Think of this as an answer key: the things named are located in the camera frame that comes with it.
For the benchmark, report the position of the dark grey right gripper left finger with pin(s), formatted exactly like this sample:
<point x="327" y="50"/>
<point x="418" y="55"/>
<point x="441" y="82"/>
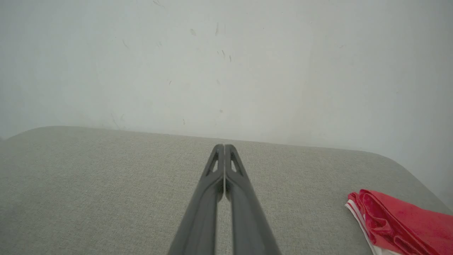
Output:
<point x="203" y="209"/>

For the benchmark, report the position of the red and white garment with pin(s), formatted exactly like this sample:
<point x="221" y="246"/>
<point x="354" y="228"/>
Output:
<point x="407" y="223"/>

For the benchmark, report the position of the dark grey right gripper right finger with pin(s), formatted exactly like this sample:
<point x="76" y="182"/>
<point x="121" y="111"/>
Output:
<point x="247" y="212"/>

